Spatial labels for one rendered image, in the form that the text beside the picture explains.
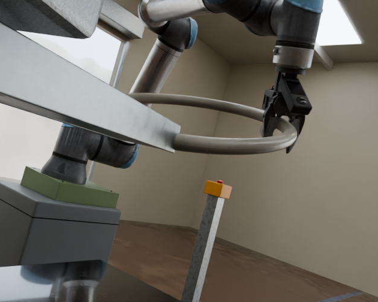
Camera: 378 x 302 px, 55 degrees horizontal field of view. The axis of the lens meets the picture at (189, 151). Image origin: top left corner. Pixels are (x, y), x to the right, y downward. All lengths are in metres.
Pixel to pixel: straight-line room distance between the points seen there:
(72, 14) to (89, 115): 0.14
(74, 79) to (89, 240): 1.24
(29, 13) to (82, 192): 1.29
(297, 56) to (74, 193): 1.01
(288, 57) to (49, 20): 0.67
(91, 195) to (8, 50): 1.29
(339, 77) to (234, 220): 3.58
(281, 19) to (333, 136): 6.49
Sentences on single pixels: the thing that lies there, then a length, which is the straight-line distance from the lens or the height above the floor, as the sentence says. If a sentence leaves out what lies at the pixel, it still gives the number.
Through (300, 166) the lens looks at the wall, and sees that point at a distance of 7.42.
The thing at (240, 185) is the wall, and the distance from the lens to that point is 7.94.
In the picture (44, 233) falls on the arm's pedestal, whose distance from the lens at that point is 1.45.
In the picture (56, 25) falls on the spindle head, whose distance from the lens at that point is 0.30.
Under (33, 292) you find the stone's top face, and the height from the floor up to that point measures 0.84.
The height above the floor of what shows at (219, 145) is 1.13.
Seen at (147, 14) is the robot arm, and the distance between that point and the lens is 1.37.
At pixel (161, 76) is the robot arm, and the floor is 1.43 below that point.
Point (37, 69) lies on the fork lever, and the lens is 0.34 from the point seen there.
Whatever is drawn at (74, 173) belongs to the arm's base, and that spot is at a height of 0.96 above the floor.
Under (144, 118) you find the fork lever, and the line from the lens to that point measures 0.51.
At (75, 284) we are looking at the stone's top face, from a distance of 0.66.
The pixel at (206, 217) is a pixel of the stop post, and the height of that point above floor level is 0.87.
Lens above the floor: 1.06
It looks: 4 degrees up
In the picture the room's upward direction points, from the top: 15 degrees clockwise
